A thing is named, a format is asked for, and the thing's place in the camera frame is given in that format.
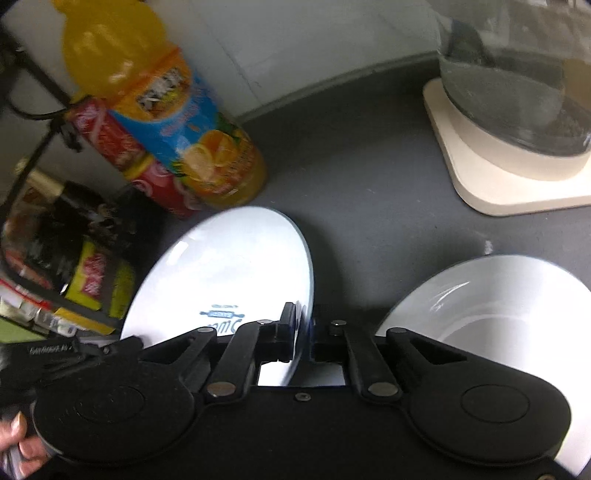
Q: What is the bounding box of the small white plate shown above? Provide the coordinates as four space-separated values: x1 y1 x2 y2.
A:
377 255 590 475

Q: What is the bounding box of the red soda can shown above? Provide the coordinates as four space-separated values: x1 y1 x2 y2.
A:
65 97 200 219

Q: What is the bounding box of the white plate blue logo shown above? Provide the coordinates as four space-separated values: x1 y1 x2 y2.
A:
119 205 317 387

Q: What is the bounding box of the black wire rack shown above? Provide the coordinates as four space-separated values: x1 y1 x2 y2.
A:
1 32 139 333

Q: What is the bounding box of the person's left hand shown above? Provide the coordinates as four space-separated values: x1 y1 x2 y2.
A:
1 411 50 479

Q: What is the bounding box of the cream kettle base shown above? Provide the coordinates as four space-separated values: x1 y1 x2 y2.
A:
423 78 590 217

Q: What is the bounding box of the glass electric kettle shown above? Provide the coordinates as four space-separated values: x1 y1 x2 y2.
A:
429 1 590 157

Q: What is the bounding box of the orange juice bottle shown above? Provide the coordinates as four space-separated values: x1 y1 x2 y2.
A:
53 1 266 208

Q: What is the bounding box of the dark soy sauce bottle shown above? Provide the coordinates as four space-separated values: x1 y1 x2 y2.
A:
13 165 139 315

